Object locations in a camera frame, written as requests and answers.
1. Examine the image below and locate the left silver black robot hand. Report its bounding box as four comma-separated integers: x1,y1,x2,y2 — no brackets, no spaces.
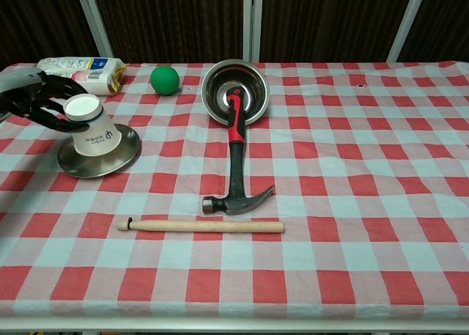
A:
0,67,91,133

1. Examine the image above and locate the white paper cup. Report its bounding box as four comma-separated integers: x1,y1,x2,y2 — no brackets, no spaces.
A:
62,94,124,158

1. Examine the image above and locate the dark corrugated partition panel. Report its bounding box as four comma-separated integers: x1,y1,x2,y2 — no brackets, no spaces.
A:
0,0,114,69
73,0,254,64
248,0,429,63
388,0,469,63

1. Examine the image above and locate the white plastic snack package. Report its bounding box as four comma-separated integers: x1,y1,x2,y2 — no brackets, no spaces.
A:
36,56,128,96

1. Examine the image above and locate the flat stainless steel plate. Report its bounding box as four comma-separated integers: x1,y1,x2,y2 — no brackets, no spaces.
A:
57,122,142,180

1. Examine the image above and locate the green ball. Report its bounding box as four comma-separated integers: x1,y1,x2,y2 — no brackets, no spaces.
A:
149,65,180,95

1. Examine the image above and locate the stainless steel bowl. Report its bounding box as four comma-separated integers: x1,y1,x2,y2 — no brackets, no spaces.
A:
201,59,271,127

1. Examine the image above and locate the red black claw hammer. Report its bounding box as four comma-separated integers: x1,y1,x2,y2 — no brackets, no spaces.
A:
202,87,276,216

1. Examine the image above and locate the wooden stick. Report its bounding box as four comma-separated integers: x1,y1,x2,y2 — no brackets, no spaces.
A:
117,217,286,235

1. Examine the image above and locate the red white checkered tablecloth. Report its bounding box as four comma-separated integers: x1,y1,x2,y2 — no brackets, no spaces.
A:
0,60,469,320

